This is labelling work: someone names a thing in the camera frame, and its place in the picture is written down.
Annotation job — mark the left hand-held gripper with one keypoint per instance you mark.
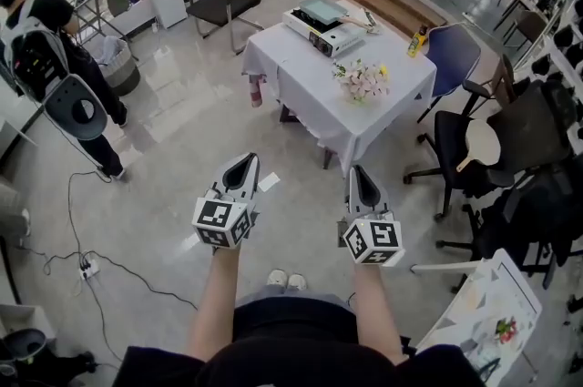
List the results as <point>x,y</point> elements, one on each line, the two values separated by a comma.
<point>223,223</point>

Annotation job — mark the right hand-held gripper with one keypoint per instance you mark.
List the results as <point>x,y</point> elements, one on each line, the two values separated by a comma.
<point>373,239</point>

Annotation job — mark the white portable gas stove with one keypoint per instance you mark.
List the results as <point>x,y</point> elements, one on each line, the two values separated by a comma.
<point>319,32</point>

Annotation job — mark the pale green square pan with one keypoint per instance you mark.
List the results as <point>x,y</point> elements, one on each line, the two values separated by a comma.
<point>321,6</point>

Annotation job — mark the person's right forearm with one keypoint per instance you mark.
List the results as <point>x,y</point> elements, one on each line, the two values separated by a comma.
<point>375,312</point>

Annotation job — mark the person's left forearm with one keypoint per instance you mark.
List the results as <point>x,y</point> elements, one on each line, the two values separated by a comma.
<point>216,308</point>

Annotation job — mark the white paper sheet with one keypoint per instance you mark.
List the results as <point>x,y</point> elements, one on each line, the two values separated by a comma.
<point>268,182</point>

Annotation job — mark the person's left shoe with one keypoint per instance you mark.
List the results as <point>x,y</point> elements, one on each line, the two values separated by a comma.
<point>276,277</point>

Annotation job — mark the person's shoe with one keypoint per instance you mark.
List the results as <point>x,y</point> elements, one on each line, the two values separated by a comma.
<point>276,277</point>
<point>297,281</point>

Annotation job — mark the pink flower bouquet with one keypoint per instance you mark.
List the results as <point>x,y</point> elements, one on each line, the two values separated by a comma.
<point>364,82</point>

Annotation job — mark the person's right shoe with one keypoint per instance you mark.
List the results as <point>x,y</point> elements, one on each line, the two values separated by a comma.
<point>297,281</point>

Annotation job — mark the white tablecloth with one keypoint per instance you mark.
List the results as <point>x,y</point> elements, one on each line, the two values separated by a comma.
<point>309,75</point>

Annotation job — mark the cream round hand fan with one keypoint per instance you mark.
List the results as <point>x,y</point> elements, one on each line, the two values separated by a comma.
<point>483,141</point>

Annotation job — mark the person's grey trousers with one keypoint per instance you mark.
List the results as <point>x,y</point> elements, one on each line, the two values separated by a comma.
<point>296,297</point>

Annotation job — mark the yellow bottle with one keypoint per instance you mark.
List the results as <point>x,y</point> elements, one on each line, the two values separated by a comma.
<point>415,44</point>

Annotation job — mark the grey striped basket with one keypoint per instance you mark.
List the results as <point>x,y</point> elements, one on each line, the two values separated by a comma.
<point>120,73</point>

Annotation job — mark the white framed glass table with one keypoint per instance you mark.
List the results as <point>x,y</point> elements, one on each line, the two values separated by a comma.
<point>496,289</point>

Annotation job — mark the blue chair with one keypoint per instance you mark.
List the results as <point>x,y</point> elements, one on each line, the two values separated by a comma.
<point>453,53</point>

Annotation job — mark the white green tissue packet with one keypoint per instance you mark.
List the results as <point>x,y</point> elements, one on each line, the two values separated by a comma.
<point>370,22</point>

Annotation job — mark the white power strip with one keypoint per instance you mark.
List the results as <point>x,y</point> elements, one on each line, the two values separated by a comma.
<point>89,266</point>

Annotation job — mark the black office chair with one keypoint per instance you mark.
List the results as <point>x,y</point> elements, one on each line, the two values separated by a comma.
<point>542,212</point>
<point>533,125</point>

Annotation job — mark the person's black shirt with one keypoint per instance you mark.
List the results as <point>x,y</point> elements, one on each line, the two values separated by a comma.
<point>296,353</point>

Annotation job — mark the grey oval shell device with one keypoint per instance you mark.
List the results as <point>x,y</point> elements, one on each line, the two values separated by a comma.
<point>73,112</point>

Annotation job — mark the brown wooden chair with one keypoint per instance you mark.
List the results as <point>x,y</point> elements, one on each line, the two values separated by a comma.
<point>505,80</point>

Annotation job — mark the white shelf rack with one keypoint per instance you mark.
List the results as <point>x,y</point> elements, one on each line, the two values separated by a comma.
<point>553,53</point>

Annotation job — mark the rows of black devices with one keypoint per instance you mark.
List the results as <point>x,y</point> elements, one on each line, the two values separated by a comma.
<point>565,37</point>

